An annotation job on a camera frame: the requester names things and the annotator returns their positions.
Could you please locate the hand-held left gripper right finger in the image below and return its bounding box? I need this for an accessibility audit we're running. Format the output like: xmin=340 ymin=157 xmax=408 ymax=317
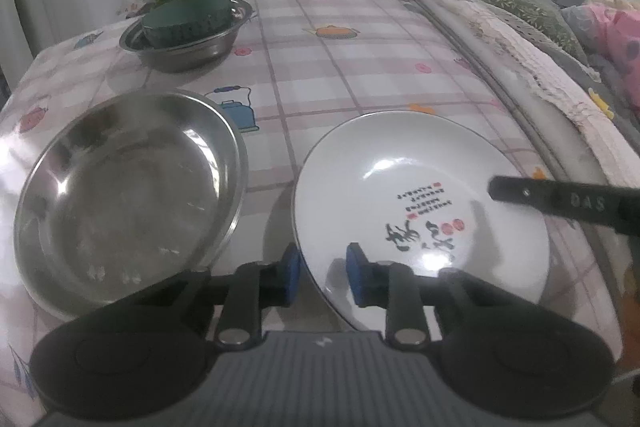
xmin=346 ymin=243 xmax=482 ymax=351

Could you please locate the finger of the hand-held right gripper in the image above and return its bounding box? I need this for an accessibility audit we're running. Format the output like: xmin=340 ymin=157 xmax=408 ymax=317
xmin=487 ymin=175 xmax=551 ymax=215

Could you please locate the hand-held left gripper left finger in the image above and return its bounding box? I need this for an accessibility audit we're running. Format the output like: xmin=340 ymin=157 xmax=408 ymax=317
xmin=171 ymin=243 xmax=302 ymax=351

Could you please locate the white printed ceramic plate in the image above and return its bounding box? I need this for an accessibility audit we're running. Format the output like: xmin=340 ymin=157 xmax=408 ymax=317
xmin=291 ymin=111 xmax=551 ymax=333

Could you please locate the stainless steel plate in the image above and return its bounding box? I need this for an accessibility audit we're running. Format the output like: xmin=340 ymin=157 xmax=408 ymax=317
xmin=12 ymin=89 xmax=250 ymax=323

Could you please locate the stainless steel bowl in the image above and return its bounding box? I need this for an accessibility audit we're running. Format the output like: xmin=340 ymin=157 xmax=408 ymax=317
xmin=119 ymin=0 xmax=254 ymax=74

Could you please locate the green ceramic bowl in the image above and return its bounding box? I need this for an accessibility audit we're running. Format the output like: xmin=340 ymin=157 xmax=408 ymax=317
xmin=141 ymin=0 xmax=234 ymax=48

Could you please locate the rolled white quilt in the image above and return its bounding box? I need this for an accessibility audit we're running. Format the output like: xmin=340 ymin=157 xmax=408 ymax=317
xmin=368 ymin=0 xmax=627 ymax=174

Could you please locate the pink floral blanket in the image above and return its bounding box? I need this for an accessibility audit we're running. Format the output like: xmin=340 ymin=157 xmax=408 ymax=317
xmin=561 ymin=0 xmax=640 ymax=112

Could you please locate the green leaf-print pillow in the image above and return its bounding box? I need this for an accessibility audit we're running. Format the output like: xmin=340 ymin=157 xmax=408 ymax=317
xmin=469 ymin=0 xmax=588 ymax=60

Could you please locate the grey metal bed rail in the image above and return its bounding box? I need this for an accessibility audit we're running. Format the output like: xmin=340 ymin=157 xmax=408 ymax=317
xmin=407 ymin=0 xmax=606 ymax=190

